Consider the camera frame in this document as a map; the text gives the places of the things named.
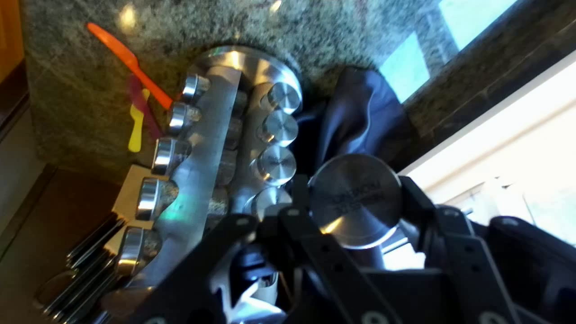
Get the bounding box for steel lid spice jar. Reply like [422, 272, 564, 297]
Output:
[308, 155, 402, 270]

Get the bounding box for black knife handles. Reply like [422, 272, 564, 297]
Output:
[35, 214, 125, 324]

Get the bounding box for dark window curtain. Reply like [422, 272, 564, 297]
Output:
[294, 67, 418, 176]

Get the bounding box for white window frame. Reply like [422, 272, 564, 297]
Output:
[398, 47, 576, 230]

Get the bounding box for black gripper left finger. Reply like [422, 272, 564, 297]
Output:
[279, 207, 402, 324]

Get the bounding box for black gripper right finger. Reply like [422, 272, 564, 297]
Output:
[400, 176, 521, 324]

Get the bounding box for dark red plastic knife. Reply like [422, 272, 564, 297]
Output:
[128, 76, 162, 139]

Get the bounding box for steel rotating jar stand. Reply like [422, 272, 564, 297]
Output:
[103, 45, 303, 317]

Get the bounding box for wooden knife block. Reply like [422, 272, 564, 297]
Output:
[112, 164, 153, 241]

